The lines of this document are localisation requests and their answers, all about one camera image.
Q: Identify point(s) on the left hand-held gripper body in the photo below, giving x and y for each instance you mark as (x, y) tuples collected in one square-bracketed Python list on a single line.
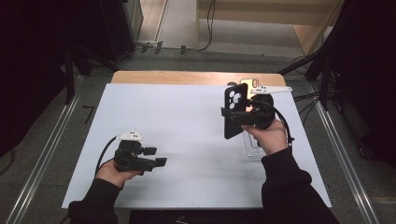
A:
[(129, 158)]

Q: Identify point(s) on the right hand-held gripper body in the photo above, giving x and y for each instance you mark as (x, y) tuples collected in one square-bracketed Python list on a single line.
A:
[(263, 112)]

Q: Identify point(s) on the black phone case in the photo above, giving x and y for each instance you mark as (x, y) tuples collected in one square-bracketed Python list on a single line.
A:
[(234, 130)]

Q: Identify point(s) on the pink iridescent phone case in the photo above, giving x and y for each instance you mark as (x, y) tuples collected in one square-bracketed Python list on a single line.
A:
[(247, 82)]

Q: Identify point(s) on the clear plastic tray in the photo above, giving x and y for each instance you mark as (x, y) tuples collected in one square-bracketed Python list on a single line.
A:
[(252, 151)]

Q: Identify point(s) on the person's left hand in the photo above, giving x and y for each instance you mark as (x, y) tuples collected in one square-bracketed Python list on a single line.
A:
[(113, 174)]

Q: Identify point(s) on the person's right hand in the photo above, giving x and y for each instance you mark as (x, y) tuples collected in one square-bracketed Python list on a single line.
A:
[(271, 138)]

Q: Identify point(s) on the white table board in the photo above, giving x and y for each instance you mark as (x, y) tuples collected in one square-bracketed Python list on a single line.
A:
[(174, 118)]

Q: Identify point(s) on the wooden table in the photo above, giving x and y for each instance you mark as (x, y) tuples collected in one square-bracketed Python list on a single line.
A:
[(186, 77)]

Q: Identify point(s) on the black metal stand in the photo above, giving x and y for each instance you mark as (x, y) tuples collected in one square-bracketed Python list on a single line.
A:
[(323, 81), (70, 77)]

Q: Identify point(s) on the light wooden shelf unit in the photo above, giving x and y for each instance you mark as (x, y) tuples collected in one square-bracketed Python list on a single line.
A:
[(264, 14)]

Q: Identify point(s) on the black curtain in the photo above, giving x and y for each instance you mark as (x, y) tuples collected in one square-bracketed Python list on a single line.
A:
[(370, 77), (31, 62)]

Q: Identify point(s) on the grey cabinet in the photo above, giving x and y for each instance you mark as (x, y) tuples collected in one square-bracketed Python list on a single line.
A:
[(135, 18)]

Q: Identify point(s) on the metal floor rail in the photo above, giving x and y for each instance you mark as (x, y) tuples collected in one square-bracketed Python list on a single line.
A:
[(342, 149), (43, 149)]

